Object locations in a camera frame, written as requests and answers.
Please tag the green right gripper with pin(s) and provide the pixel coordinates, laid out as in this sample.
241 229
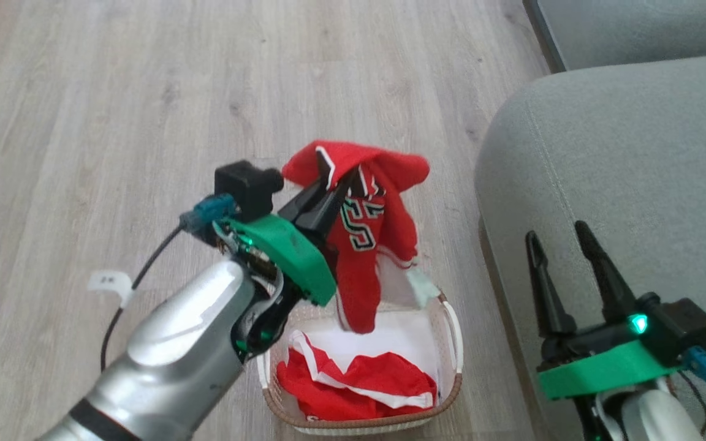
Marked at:
604 367

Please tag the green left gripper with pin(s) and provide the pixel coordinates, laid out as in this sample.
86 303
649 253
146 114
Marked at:
288 254

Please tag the red basketball jersey with number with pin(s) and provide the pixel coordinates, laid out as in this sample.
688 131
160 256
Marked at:
365 257

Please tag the red garment with white trim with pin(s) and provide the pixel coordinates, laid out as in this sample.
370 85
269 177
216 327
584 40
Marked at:
365 383

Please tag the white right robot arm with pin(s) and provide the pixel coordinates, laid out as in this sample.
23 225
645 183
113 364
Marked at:
653 416

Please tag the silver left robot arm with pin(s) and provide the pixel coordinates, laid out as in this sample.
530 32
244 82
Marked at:
175 343

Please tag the grey fabric sofa seat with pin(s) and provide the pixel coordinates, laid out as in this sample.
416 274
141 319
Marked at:
622 165

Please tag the white laundry basket brown rim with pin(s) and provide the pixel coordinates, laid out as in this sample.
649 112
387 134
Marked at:
445 343

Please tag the grey upholstered sofa section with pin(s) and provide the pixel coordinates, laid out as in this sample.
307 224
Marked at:
647 27

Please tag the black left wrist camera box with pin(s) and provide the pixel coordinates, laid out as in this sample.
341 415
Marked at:
247 187

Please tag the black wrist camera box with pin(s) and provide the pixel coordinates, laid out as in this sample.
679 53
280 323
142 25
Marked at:
681 324
247 187

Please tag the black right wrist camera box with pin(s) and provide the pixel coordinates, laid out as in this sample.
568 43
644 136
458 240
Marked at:
681 324

